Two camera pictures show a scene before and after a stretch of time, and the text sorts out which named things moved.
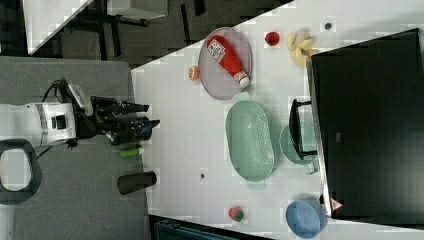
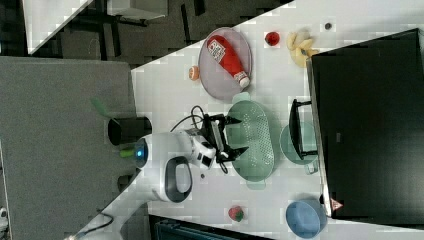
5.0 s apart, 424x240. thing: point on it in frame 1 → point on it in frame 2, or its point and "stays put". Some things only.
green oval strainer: (249, 141) stays put
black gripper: (116, 120) → (213, 133)
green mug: (309, 143) stays put
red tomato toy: (272, 38) stays put
